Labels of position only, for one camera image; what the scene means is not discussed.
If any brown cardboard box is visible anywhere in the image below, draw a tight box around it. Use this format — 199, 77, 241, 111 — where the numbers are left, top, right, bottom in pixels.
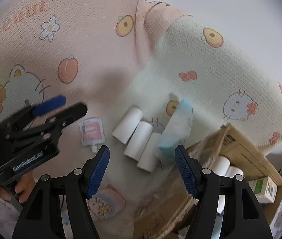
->
133, 123, 282, 239

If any person's left hand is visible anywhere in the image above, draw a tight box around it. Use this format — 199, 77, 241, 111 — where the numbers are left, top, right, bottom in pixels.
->
0, 173, 36, 204

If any pink printed blanket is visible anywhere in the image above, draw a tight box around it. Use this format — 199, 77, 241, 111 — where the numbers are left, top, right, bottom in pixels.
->
0, 0, 194, 229

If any pink cartoon coin purse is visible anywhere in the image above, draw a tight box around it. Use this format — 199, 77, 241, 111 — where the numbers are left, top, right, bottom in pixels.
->
87, 185, 126, 221

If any green white cartoon carton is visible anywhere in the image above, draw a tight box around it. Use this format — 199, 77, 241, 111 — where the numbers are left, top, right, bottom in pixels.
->
248, 176, 278, 204

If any light blue tissue packet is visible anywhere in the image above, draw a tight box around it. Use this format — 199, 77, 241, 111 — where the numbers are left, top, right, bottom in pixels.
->
156, 98, 194, 165

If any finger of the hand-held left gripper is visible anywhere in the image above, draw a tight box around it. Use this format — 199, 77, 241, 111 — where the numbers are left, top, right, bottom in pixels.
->
0, 95, 67, 130
6, 102, 88, 143

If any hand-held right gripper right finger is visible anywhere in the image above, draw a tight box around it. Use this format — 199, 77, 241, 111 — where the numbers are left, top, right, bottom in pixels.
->
174, 145, 273, 239

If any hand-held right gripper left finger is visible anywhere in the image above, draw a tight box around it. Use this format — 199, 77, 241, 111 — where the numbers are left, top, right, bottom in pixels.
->
12, 145, 110, 239

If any light blue flat book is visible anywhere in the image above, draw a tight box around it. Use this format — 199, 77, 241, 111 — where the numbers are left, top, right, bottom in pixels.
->
211, 214, 224, 239

